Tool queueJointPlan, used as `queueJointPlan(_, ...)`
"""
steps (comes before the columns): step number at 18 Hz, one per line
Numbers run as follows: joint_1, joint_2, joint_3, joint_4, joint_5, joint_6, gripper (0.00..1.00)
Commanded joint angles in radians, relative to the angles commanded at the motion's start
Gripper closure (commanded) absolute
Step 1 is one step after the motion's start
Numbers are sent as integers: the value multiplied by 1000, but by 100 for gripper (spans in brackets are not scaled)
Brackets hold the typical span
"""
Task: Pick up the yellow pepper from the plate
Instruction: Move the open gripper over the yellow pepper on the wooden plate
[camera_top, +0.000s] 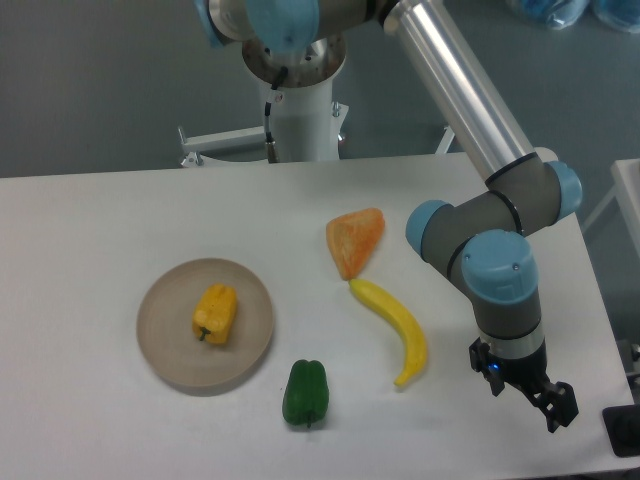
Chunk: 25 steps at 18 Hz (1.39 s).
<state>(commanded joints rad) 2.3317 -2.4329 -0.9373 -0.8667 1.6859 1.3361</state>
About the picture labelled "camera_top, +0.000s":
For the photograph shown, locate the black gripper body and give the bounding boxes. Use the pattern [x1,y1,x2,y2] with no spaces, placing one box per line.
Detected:
[490,341,549,389]

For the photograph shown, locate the blue plastic bags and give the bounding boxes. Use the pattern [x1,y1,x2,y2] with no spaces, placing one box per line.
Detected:
[505,0,639,34]

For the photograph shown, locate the white metal base frame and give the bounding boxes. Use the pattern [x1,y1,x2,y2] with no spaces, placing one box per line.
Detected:
[178,101,456,168]

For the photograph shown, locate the black device at edge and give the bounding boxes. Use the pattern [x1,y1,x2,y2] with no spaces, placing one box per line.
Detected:
[601,339,640,458]

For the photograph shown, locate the yellow toy banana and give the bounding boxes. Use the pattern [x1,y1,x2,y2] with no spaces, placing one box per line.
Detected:
[348,278,428,388]

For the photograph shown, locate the orange toy fruit slice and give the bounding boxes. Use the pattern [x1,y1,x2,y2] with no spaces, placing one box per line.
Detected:
[325,208,385,280]

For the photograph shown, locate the yellow toy bell pepper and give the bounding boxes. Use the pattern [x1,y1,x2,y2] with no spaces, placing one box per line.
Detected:
[192,283,237,345]

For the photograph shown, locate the green toy bell pepper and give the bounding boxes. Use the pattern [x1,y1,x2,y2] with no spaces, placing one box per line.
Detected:
[282,359,330,428]

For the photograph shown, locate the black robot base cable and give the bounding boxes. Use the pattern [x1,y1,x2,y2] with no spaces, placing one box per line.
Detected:
[263,66,289,164]

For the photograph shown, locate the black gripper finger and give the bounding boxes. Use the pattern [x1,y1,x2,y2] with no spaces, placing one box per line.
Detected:
[469,338,504,396]
[519,380,579,433]

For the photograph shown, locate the round beige wooden plate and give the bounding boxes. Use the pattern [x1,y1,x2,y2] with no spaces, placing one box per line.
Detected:
[136,258,275,396]

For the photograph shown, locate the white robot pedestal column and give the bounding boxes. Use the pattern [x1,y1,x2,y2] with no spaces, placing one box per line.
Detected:
[242,34,346,163]

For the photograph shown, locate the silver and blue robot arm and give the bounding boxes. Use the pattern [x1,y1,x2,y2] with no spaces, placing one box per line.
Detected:
[195,1,582,430]

